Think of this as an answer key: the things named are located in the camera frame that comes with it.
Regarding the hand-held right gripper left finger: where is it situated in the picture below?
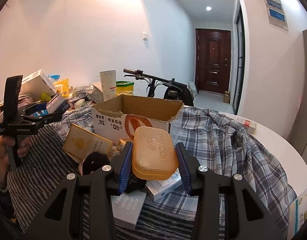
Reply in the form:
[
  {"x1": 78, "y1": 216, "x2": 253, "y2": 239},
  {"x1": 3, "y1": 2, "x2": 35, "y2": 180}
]
[{"x1": 21, "y1": 141, "x2": 134, "y2": 240}]

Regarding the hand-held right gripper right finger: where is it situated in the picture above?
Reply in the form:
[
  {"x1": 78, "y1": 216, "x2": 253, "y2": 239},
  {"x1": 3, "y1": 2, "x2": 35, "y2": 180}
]
[{"x1": 175, "y1": 142, "x2": 286, "y2": 240}]

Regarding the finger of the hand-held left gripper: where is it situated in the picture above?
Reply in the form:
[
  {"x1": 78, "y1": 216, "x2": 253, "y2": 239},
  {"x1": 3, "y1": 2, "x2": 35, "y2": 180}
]
[
  {"x1": 20, "y1": 112, "x2": 63, "y2": 130},
  {"x1": 24, "y1": 103, "x2": 48, "y2": 117}
]

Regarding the small yellow white box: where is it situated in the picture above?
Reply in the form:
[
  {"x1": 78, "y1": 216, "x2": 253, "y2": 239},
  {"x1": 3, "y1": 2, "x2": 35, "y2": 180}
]
[{"x1": 117, "y1": 139, "x2": 128, "y2": 153}]

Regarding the white blue box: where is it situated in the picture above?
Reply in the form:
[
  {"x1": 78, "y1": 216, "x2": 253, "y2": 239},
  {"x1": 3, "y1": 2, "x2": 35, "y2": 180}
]
[{"x1": 146, "y1": 172, "x2": 183, "y2": 202}]

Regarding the orange plastic case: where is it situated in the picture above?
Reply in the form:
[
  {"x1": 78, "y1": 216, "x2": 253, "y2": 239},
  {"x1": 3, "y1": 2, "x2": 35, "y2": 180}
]
[{"x1": 132, "y1": 126, "x2": 179, "y2": 180}]

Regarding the grey box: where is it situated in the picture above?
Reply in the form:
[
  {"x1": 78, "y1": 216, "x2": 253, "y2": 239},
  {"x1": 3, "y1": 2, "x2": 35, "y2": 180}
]
[{"x1": 111, "y1": 192, "x2": 147, "y2": 230}]

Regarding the gold cigarette carton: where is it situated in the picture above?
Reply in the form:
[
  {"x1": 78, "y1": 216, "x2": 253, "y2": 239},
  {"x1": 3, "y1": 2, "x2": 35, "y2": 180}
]
[{"x1": 62, "y1": 123, "x2": 114, "y2": 164}]

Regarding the cardboard box with pretzel print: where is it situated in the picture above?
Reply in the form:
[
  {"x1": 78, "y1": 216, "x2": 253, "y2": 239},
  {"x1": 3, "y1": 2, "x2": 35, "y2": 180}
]
[{"x1": 91, "y1": 94, "x2": 185, "y2": 147}]

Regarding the person's left hand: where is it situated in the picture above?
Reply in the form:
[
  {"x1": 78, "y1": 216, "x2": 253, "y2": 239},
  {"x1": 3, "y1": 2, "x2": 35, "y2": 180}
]
[{"x1": 0, "y1": 136, "x2": 31, "y2": 167}]

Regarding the yellow plastic bag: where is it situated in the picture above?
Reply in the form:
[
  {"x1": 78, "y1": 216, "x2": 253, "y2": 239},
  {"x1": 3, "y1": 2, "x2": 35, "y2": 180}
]
[{"x1": 41, "y1": 92, "x2": 55, "y2": 103}]

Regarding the dark blue box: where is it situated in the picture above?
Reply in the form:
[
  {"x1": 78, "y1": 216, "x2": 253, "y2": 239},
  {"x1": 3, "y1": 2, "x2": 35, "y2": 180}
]
[{"x1": 46, "y1": 94, "x2": 70, "y2": 113}]

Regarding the yellow wipes pack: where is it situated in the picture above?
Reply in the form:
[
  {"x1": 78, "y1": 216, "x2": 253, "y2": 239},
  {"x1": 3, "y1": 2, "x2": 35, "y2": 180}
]
[{"x1": 52, "y1": 79, "x2": 70, "y2": 98}]

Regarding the grey striped blanket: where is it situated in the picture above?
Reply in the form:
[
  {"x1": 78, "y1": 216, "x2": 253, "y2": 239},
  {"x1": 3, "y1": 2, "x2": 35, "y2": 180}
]
[{"x1": 0, "y1": 124, "x2": 249, "y2": 240}]

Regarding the blue plaid shirt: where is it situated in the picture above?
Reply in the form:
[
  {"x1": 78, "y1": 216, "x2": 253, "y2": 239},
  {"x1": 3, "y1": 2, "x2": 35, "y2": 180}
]
[{"x1": 61, "y1": 106, "x2": 298, "y2": 207}]

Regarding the pile of small packets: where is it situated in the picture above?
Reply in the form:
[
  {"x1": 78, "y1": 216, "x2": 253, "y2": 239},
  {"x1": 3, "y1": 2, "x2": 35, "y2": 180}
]
[{"x1": 69, "y1": 84, "x2": 94, "y2": 106}]

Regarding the white bowl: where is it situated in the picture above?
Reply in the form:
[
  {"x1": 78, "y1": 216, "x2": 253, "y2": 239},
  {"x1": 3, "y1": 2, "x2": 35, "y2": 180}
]
[{"x1": 86, "y1": 81, "x2": 104, "y2": 103}]

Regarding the black bicycle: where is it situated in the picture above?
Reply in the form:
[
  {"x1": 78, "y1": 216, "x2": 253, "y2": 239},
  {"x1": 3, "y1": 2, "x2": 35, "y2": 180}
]
[{"x1": 123, "y1": 68, "x2": 195, "y2": 107}]

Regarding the red white cigarette pack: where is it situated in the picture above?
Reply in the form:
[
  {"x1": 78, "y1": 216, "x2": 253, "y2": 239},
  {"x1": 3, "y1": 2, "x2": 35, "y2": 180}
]
[{"x1": 235, "y1": 116, "x2": 258, "y2": 134}]

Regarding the white plastic bag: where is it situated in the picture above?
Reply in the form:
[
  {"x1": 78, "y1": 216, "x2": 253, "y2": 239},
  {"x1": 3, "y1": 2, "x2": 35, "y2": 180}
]
[{"x1": 188, "y1": 80, "x2": 199, "y2": 96}]

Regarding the green lidded container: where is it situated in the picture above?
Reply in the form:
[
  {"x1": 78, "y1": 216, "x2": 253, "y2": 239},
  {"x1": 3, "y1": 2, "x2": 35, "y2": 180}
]
[{"x1": 116, "y1": 81, "x2": 135, "y2": 97}]

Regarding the dark brown door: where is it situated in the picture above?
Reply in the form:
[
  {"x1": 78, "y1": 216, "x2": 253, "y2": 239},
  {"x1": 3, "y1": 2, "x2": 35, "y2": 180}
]
[{"x1": 195, "y1": 28, "x2": 231, "y2": 94}]

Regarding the black framed glass door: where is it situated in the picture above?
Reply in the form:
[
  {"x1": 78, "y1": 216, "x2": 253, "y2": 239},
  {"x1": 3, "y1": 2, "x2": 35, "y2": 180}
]
[{"x1": 232, "y1": 5, "x2": 246, "y2": 115}]

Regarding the white teal tissue package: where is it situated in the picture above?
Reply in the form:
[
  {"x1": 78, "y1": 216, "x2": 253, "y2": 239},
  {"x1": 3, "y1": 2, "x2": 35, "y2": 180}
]
[{"x1": 288, "y1": 186, "x2": 307, "y2": 240}]

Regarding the grey electrical panel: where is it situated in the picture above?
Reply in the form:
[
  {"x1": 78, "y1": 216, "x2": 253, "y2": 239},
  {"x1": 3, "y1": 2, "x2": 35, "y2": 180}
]
[{"x1": 262, "y1": 0, "x2": 289, "y2": 31}]

